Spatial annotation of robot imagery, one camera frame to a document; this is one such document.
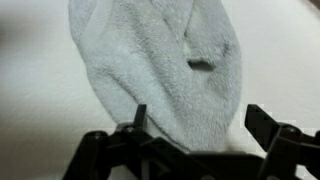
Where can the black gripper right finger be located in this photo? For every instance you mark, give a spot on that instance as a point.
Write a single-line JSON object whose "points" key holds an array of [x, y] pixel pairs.
{"points": [[263, 126]]}

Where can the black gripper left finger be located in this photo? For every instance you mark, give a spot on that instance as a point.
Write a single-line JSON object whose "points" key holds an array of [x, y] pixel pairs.
{"points": [[141, 116]]}

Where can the white terry towel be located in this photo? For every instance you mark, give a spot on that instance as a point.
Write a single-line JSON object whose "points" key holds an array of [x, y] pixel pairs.
{"points": [[150, 66]]}

